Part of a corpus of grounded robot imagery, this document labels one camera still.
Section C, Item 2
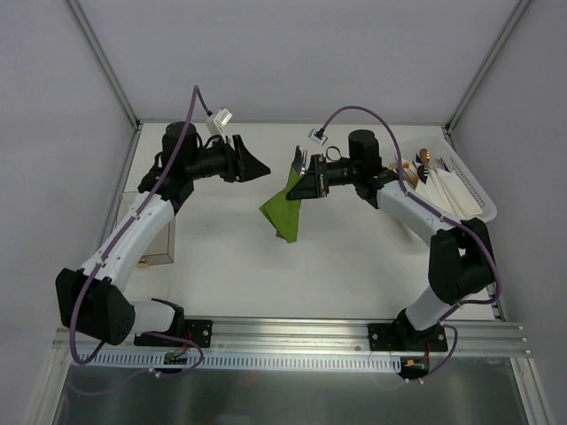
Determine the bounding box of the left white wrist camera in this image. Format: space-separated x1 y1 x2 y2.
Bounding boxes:
206 107 233 137

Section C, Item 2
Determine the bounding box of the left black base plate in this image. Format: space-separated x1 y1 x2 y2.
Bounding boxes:
134 319 214 348

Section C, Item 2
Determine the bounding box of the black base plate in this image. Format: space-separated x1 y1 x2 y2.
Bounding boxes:
134 319 214 348
367 321 448 352

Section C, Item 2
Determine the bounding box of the silver table knife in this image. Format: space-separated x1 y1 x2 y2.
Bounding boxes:
291 145 300 174

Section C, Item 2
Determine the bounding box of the green paper napkin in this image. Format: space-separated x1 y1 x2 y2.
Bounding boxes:
260 166 301 243

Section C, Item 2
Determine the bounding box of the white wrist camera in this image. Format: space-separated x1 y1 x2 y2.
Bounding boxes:
206 107 233 137
308 129 328 146

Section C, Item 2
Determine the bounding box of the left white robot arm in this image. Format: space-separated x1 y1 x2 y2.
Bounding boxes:
55 121 271 345

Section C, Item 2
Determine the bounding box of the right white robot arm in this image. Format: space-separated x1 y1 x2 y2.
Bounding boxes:
286 129 496 351

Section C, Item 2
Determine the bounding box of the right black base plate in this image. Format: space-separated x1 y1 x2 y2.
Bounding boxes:
367 321 448 352

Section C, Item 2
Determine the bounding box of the white rolled napkin bundle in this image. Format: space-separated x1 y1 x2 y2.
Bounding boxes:
430 169 482 220

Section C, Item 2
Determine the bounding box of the white plastic basket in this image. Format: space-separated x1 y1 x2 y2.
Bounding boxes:
400 134 497 222

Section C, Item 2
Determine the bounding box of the left frame post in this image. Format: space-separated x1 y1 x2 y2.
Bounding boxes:
63 0 140 129

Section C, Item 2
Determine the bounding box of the white slotted cable duct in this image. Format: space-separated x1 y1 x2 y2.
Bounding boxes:
90 350 402 374

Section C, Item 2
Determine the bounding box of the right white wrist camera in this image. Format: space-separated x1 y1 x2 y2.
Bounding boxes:
308 129 328 146

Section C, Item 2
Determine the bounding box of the right frame post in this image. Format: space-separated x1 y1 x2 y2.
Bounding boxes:
445 0 532 135

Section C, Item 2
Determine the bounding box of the copper fork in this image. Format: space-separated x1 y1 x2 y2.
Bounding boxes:
404 168 419 187

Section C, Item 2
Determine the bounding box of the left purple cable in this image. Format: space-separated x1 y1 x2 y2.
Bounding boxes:
69 85 212 377

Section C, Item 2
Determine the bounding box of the copper spoon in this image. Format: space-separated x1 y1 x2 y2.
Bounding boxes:
419 148 431 168

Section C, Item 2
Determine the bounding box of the clear smoked plastic box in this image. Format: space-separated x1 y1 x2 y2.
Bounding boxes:
114 191 175 267

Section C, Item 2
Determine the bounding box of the aluminium rail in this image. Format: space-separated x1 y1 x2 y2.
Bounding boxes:
51 313 532 358

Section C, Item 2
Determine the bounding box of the frame post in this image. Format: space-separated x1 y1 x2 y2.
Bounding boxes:
63 0 140 129
445 0 532 135

